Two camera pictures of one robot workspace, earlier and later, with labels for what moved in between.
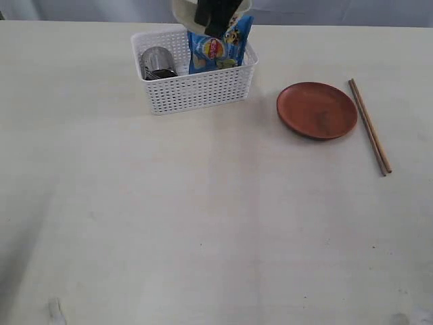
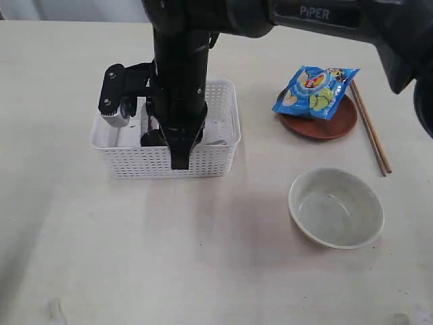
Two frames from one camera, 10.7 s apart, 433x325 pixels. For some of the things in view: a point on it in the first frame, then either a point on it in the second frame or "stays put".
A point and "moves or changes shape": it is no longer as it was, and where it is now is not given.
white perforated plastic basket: (187, 91) moves or changes shape
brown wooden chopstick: (367, 128) stays put
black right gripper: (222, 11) -> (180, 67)
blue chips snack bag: (206, 53) -> (314, 91)
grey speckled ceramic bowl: (185, 11) moves or changes shape
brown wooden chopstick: (372, 128) stays put
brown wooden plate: (316, 110) stays put
